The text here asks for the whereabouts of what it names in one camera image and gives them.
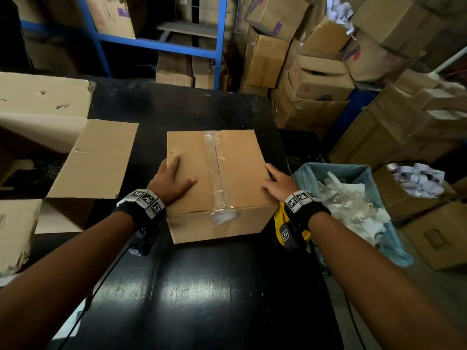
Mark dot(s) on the person's left hand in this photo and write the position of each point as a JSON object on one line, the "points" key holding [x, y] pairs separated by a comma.
{"points": [[168, 187]]}

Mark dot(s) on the person's right hand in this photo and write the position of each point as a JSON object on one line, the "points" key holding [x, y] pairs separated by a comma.
{"points": [[282, 185]]}

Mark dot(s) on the small cardboard box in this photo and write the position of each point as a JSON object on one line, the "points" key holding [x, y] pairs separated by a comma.
{"points": [[193, 171]]}

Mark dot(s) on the yellow tape dispenser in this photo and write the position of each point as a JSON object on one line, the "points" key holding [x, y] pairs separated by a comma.
{"points": [[279, 218]]}

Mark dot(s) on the worn taped cardboard box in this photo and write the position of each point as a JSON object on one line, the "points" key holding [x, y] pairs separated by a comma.
{"points": [[95, 160]]}

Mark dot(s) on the person's left forearm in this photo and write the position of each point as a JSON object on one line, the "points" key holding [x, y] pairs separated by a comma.
{"points": [[62, 284]]}

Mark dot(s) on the person's right forearm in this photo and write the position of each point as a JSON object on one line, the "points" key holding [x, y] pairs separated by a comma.
{"points": [[383, 284]]}

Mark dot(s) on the black white marker wristband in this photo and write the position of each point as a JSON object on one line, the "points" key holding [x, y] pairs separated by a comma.
{"points": [[140, 211], [306, 209]]}

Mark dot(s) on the black plastic crate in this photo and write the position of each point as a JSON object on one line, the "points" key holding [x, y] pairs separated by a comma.
{"points": [[303, 149]]}

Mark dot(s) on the white plastic packages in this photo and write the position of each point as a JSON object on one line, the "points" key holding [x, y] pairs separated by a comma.
{"points": [[354, 211]]}

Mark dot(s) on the blue metal beam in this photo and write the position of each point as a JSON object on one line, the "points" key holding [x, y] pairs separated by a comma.
{"points": [[350, 112]]}

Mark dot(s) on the carton holding paper rolls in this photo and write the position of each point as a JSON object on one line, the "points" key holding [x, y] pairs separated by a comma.
{"points": [[397, 204]]}

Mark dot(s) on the blue waste bin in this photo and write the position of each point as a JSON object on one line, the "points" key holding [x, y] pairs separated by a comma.
{"points": [[394, 251]]}

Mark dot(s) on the pile of brown cartons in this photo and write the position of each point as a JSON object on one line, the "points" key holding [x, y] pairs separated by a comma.
{"points": [[262, 58]]}

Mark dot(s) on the heap of white paper rolls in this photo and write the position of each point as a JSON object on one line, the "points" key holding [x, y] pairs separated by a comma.
{"points": [[419, 180], [339, 10]]}

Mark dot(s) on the blue metal shelf rack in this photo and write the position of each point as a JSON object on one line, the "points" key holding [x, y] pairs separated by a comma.
{"points": [[219, 43]]}

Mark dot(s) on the grey stool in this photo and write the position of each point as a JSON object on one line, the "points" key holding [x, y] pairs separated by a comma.
{"points": [[186, 28]]}

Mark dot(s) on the printed floor carton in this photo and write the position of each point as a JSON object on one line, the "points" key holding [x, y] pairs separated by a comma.
{"points": [[438, 236]]}

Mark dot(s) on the shelved brown cartons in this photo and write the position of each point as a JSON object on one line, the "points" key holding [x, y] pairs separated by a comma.
{"points": [[109, 14]]}

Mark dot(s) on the white metal pole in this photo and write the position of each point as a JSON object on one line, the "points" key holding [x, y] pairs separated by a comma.
{"points": [[448, 60]]}

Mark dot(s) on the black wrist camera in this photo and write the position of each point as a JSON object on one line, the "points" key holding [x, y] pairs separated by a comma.
{"points": [[289, 236], [146, 244]]}

